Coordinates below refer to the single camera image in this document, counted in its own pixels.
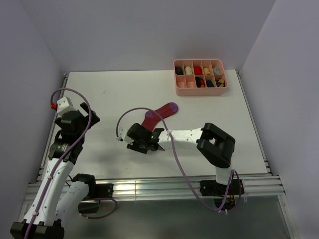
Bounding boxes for maroon purple ribbed sock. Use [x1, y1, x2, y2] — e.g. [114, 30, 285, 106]
[142, 102, 178, 131]

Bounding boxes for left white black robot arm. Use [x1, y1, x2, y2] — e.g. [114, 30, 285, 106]
[10, 97, 100, 239]

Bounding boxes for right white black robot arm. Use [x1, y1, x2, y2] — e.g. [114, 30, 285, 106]
[120, 123, 236, 194]

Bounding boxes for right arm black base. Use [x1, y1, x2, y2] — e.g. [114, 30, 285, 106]
[200, 179, 245, 211]

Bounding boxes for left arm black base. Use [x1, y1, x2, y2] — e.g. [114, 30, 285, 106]
[78, 183, 114, 215]

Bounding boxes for pink compartment organizer box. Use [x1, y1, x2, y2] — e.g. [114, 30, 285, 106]
[173, 59, 228, 96]

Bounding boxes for black red rolled sock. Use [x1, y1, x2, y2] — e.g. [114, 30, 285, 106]
[195, 77, 205, 88]

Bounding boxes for cream rolled sock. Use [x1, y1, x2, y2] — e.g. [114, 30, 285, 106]
[185, 66, 193, 75]

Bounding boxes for dark navy rolled sock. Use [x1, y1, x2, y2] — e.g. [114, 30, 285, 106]
[206, 80, 214, 88]

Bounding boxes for yellow rolled sock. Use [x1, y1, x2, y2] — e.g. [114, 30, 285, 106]
[203, 68, 211, 75]

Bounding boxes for black yellow patterned sock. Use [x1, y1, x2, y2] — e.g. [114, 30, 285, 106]
[216, 78, 225, 88]

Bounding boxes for grey pink rolled sock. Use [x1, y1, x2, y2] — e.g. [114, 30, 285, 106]
[213, 67, 221, 75]

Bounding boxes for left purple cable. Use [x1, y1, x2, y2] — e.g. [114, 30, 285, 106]
[23, 87, 118, 239]

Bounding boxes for purple cable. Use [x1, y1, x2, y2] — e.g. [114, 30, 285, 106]
[23, 87, 118, 239]
[116, 107, 242, 214]

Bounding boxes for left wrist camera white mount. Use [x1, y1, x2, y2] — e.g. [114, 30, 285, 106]
[50, 97, 76, 117]

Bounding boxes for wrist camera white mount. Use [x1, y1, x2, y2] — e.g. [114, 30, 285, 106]
[117, 127, 128, 142]
[50, 97, 76, 117]

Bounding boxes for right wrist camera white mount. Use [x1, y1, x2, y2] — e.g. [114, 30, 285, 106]
[117, 127, 128, 142]

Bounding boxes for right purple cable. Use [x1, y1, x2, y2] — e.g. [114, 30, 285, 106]
[116, 107, 242, 214]

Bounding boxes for aluminium table edge rail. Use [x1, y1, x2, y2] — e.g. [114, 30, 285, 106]
[36, 72, 70, 184]

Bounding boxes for right aluminium side rail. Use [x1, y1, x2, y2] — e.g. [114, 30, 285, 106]
[236, 70, 272, 174]

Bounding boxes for front aluminium frame rail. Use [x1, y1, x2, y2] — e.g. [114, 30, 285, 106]
[23, 175, 286, 202]

